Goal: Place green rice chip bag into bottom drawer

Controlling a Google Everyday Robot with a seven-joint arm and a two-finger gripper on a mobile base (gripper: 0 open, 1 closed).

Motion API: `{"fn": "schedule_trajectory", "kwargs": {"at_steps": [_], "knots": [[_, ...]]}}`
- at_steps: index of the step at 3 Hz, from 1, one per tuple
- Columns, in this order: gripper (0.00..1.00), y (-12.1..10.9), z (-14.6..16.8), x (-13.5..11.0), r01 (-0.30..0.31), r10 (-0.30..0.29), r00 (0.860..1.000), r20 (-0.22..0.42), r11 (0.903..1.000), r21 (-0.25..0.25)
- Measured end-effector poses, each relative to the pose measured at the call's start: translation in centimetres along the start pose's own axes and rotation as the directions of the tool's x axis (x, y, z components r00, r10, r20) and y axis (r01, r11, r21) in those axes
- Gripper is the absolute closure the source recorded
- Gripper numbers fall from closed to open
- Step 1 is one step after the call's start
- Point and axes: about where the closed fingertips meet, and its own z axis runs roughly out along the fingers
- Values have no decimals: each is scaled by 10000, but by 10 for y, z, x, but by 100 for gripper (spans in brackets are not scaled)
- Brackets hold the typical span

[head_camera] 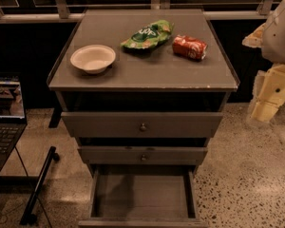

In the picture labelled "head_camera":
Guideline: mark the green rice chip bag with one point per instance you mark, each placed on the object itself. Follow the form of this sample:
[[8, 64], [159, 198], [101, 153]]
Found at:
[[150, 36]]

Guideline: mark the grey drawer cabinet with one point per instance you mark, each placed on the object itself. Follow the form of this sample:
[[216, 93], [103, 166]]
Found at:
[[155, 81]]

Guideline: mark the metal window railing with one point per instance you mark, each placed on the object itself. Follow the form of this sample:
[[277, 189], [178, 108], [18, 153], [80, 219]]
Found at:
[[142, 7]]

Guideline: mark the crushed red soda can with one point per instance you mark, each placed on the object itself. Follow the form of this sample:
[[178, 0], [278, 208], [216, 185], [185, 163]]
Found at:
[[189, 47]]

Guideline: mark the black laptop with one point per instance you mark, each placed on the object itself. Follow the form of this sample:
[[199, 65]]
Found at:
[[13, 118]]

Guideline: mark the white paper bowl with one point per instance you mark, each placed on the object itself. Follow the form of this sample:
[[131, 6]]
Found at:
[[93, 59]]

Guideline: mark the top grey drawer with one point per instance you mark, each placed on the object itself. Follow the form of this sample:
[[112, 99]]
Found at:
[[142, 124]]

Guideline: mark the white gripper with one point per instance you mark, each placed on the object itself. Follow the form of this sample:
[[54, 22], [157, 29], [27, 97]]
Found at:
[[280, 35]]

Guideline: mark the middle grey drawer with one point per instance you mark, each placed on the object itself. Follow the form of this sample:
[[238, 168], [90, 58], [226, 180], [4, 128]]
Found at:
[[142, 155]]

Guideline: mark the bottom grey open drawer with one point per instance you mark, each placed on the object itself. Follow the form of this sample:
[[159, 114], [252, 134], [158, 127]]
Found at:
[[143, 198]]

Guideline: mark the black stand leg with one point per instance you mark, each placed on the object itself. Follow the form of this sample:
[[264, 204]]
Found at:
[[36, 184]]

